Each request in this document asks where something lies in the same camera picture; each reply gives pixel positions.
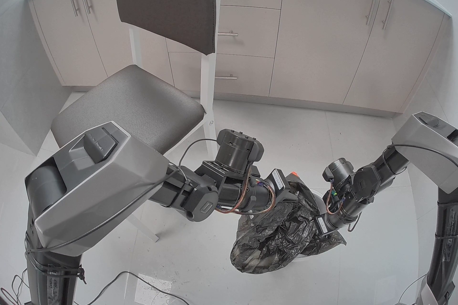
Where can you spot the grey padded white chair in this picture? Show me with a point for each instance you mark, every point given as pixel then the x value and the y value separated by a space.
pixel 125 110

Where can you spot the beige cabinet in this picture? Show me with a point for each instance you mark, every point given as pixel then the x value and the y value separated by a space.
pixel 315 28

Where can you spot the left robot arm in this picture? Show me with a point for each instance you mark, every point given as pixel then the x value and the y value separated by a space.
pixel 89 182

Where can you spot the black plastic bag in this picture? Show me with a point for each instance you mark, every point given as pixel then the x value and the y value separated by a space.
pixel 272 239

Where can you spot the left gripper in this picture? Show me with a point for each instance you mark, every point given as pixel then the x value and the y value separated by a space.
pixel 263 198

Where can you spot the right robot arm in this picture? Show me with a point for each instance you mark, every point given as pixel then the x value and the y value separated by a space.
pixel 425 146

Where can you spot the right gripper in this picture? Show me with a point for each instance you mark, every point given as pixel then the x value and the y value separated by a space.
pixel 327 225

